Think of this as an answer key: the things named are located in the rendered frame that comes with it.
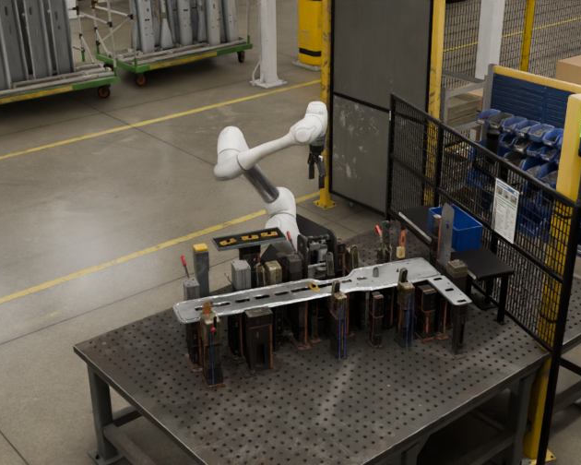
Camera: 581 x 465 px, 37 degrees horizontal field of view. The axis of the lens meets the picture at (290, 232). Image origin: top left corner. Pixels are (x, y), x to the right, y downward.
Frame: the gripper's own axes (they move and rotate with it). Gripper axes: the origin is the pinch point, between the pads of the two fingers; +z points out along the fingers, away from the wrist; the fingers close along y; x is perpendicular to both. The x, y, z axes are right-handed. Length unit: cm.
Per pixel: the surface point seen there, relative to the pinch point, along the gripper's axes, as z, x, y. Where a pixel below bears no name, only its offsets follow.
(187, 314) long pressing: 46, -77, 28
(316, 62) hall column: 137, 282, -708
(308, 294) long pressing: 46, -16, 31
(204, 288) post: 53, -60, -5
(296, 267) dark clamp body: 41.7, -14.5, 9.4
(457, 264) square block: 40, 63, 38
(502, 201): 12, 90, 32
